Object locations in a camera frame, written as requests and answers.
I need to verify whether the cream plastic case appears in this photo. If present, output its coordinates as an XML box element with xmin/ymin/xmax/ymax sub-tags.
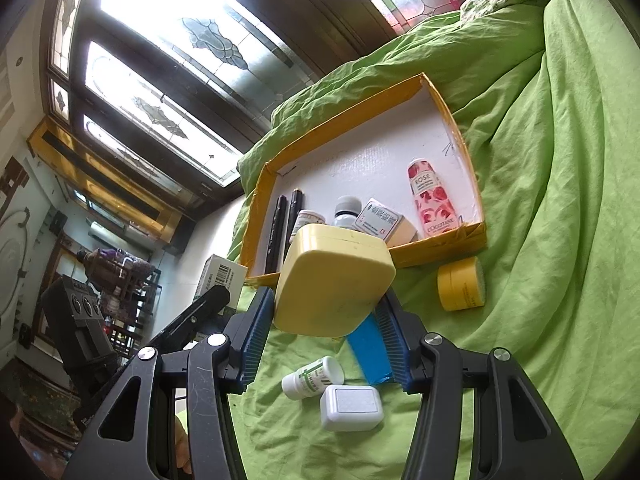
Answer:
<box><xmin>272</xmin><ymin>224</ymin><xmax>397</xmax><ymax>339</ymax></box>

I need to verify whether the white air conditioner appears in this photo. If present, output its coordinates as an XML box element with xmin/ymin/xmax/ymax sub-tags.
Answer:
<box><xmin>87</xmin><ymin>221</ymin><xmax>152</xmax><ymax>250</ymax></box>

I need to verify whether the blue flat case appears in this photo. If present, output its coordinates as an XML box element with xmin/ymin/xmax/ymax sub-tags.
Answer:
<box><xmin>347</xmin><ymin>311</ymin><xmax>394</xmax><ymax>387</ymax></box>

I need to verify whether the white grey medicine box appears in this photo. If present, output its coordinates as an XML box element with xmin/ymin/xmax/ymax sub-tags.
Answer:
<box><xmin>192</xmin><ymin>254</ymin><xmax>249</xmax><ymax>317</ymax></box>

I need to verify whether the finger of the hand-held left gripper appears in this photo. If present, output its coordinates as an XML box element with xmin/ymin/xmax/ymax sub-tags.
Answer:
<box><xmin>149</xmin><ymin>285</ymin><xmax>232</xmax><ymax>356</ymax></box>

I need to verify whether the green blanket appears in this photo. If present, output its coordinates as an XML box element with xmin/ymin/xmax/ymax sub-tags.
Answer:
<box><xmin>172</xmin><ymin>0</ymin><xmax>640</xmax><ymax>480</ymax></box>

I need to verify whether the white medicine box pink print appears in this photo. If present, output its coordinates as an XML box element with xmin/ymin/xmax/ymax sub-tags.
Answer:
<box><xmin>355</xmin><ymin>198</ymin><xmax>419</xmax><ymax>249</ymax></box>

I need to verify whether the white bottle green cross label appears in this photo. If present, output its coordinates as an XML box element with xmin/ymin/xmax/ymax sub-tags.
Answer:
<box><xmin>281</xmin><ymin>355</ymin><xmax>345</xmax><ymax>401</ymax></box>

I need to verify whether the small white plastic box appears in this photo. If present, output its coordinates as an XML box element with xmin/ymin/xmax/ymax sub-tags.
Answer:
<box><xmin>320</xmin><ymin>383</ymin><xmax>385</xmax><ymax>433</ymax></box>

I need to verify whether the white bottle red label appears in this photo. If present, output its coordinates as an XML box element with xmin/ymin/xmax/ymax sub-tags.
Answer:
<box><xmin>294</xmin><ymin>210</ymin><xmax>329</xmax><ymax>242</ymax></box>

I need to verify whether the rose print hand cream tube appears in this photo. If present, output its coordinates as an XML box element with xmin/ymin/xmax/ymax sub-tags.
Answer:
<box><xmin>407</xmin><ymin>158</ymin><xmax>459</xmax><ymax>239</ymax></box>

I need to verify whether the golden wooden beam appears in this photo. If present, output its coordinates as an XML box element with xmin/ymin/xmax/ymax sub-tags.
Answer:
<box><xmin>29</xmin><ymin>115</ymin><xmax>184</xmax><ymax>257</ymax></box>

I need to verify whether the white bottle green leaf label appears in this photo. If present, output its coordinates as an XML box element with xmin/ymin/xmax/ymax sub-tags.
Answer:
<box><xmin>332</xmin><ymin>195</ymin><xmax>363</xmax><ymax>232</ymax></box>

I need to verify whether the yellow cardboard box tray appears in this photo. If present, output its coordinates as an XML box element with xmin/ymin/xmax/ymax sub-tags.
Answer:
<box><xmin>238</xmin><ymin>73</ymin><xmax>489</xmax><ymax>292</ymax></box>

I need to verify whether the stained glass window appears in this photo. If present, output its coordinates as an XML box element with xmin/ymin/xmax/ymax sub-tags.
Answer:
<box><xmin>49</xmin><ymin>0</ymin><xmax>323</xmax><ymax>188</ymax></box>

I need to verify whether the yellow round jar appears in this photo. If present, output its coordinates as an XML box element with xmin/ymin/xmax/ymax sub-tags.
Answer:
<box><xmin>436</xmin><ymin>256</ymin><xmax>486</xmax><ymax>312</ymax></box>

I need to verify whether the dark wooden rack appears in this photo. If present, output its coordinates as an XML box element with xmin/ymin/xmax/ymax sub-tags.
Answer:
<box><xmin>75</xmin><ymin>247</ymin><xmax>164</xmax><ymax>361</ymax></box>

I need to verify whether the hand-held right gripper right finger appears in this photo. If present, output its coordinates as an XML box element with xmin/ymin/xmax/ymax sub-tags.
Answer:
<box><xmin>374</xmin><ymin>296</ymin><xmax>584</xmax><ymax>480</ymax></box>

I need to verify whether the person's left hand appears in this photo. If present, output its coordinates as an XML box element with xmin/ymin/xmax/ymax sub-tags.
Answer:
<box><xmin>172</xmin><ymin>411</ymin><xmax>194</xmax><ymax>478</ymax></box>

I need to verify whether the black marker pen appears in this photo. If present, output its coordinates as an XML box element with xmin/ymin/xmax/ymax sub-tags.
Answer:
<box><xmin>284</xmin><ymin>187</ymin><xmax>304</xmax><ymax>247</ymax></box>

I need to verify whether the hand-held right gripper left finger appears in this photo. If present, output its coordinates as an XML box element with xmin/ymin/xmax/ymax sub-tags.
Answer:
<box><xmin>62</xmin><ymin>287</ymin><xmax>277</xmax><ymax>480</ymax></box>

